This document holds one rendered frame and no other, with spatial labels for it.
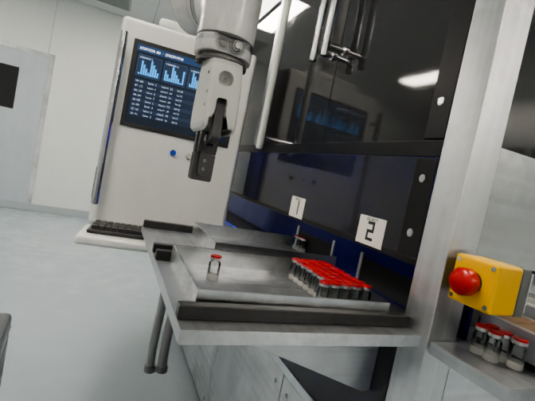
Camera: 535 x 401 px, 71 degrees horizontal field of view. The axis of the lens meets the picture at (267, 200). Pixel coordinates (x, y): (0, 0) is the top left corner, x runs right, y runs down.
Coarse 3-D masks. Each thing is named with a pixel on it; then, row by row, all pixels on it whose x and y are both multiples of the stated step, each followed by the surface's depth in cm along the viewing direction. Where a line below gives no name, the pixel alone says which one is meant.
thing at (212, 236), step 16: (208, 224) 112; (208, 240) 93; (224, 240) 109; (240, 240) 114; (256, 240) 119; (272, 240) 121; (288, 240) 123; (288, 256) 95; (304, 256) 97; (320, 256) 98
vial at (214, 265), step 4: (212, 260) 68; (216, 260) 67; (220, 260) 68; (212, 264) 67; (216, 264) 67; (220, 264) 68; (208, 268) 68; (212, 268) 67; (216, 268) 67; (208, 272) 68; (212, 272) 67; (216, 272) 67; (208, 276) 68; (212, 276) 67; (216, 276) 68; (212, 280) 67; (216, 280) 68
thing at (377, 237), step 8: (360, 216) 81; (368, 216) 79; (360, 224) 81; (368, 224) 78; (376, 224) 76; (384, 224) 74; (360, 232) 80; (368, 232) 78; (376, 232) 76; (384, 232) 74; (360, 240) 80; (368, 240) 77; (376, 240) 75
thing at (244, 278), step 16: (176, 256) 70; (192, 256) 77; (208, 256) 78; (224, 256) 79; (240, 256) 81; (256, 256) 82; (272, 256) 84; (176, 272) 68; (192, 272) 70; (224, 272) 75; (240, 272) 78; (256, 272) 80; (272, 272) 83; (288, 272) 86; (192, 288) 55; (208, 288) 63; (224, 288) 65; (240, 288) 67; (256, 288) 69; (272, 288) 71; (288, 288) 73; (256, 304) 55; (272, 304) 56; (288, 304) 57; (304, 304) 58; (320, 304) 59; (336, 304) 60; (352, 304) 62; (368, 304) 63; (384, 304) 64
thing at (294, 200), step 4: (292, 196) 112; (292, 200) 112; (296, 200) 109; (300, 200) 107; (304, 200) 105; (292, 204) 111; (296, 204) 109; (300, 204) 107; (304, 204) 105; (292, 208) 111; (296, 208) 108; (300, 208) 106; (292, 212) 110; (300, 212) 106; (296, 216) 108; (300, 216) 106
